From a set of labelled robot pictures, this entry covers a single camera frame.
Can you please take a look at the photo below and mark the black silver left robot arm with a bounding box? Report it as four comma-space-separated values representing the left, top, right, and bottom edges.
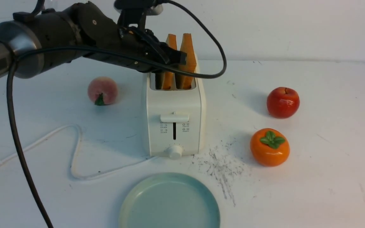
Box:
0, 0, 187, 79

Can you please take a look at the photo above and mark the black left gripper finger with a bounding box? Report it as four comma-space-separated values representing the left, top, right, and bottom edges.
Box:
158, 43, 187, 65

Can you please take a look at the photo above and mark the light green plate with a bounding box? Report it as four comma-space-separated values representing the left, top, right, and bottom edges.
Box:
118, 172, 221, 228

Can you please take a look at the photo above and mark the toast slice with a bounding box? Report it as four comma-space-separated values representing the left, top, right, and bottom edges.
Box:
161, 34, 178, 90
175, 33, 197, 89

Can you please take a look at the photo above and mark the pink peach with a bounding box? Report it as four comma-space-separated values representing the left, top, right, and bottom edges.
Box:
87, 77, 119, 106

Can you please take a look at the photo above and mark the white two-slot toaster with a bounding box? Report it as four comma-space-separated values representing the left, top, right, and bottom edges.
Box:
141, 73, 207, 159

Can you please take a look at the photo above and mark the red apple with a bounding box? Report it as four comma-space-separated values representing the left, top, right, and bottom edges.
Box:
266, 87, 300, 119

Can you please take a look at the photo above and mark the orange persimmon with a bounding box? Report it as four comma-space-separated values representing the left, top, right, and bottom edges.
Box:
249, 128, 290, 167

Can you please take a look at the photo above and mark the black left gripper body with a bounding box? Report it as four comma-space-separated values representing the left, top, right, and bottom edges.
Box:
72, 2, 161, 73

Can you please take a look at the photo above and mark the white power cord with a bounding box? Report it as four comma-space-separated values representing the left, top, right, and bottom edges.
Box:
0, 124, 157, 181

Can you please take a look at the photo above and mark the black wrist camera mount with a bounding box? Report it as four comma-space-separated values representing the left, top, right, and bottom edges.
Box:
113, 0, 164, 31

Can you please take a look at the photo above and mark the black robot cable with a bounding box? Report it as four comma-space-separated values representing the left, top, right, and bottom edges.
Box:
6, 0, 227, 228

